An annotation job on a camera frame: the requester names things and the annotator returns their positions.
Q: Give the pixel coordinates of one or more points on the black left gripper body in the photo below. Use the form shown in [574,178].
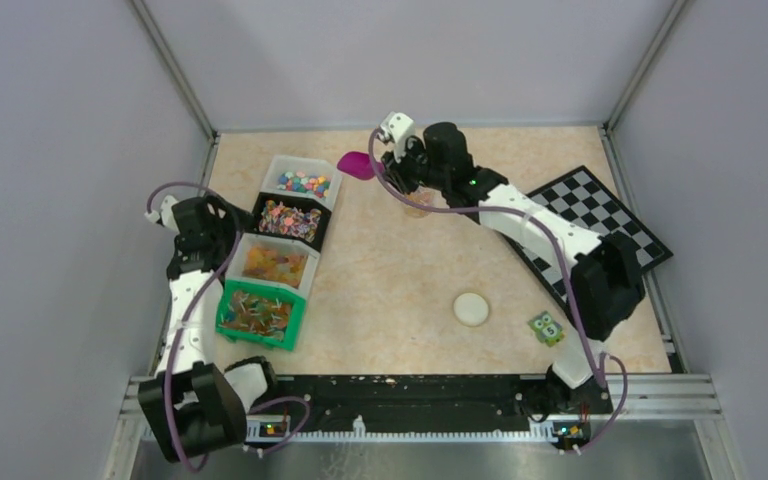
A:
[226,229]

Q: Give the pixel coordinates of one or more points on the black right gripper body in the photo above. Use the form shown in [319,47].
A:
[414,170]

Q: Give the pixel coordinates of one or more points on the clear glass jar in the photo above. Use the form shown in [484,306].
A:
[420,199]

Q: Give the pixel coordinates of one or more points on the magenta plastic scoop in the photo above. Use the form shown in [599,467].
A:
[360,165]

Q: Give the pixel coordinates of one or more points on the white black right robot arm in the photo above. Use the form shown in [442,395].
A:
[601,274]

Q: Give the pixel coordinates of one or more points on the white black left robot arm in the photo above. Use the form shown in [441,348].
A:
[192,406]

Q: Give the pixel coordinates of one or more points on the black bin mixed candies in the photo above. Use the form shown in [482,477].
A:
[291,218]

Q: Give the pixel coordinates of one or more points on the green bin stick candies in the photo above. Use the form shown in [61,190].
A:
[262,314]

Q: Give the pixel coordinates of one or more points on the white bin round candies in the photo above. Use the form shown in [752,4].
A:
[300,177]

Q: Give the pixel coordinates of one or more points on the white bin orange gummies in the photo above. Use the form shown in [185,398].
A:
[277,262]

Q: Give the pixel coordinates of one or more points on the black white chessboard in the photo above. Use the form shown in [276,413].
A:
[582,198]

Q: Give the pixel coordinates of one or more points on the white round jar lid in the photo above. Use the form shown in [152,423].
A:
[471,309]

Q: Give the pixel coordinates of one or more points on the green owl number card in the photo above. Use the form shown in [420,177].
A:
[546,329]

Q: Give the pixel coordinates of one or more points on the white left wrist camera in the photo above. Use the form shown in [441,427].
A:
[164,215]

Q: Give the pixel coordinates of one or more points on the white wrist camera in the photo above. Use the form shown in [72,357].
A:
[395,129]
[164,215]

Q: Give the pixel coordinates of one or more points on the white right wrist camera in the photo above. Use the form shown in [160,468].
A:
[395,129]

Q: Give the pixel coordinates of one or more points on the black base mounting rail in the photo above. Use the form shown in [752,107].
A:
[419,404]

